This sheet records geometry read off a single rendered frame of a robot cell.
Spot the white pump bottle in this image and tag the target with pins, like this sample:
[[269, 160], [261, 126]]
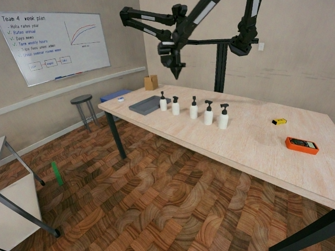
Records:
[[163, 104], [175, 106], [208, 115], [223, 117], [193, 109]]

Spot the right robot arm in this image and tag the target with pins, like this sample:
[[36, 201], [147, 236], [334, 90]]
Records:
[[168, 20]]

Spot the orange pocket multimeter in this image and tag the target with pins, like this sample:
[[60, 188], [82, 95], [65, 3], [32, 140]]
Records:
[[301, 145]]

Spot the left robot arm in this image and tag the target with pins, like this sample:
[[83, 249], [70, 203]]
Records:
[[182, 34]]

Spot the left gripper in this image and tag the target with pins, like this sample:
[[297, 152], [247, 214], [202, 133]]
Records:
[[176, 69]]

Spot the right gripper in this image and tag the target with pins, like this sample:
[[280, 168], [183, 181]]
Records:
[[178, 22]]

